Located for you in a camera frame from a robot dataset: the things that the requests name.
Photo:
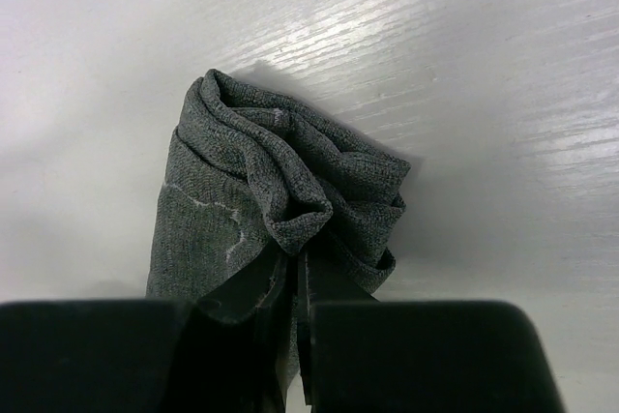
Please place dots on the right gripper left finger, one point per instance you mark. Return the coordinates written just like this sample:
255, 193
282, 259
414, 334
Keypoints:
145, 355

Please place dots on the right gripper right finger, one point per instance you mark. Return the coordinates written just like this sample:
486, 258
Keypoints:
358, 354

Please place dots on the grey cloth napkin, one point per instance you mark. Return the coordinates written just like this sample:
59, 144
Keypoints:
262, 197

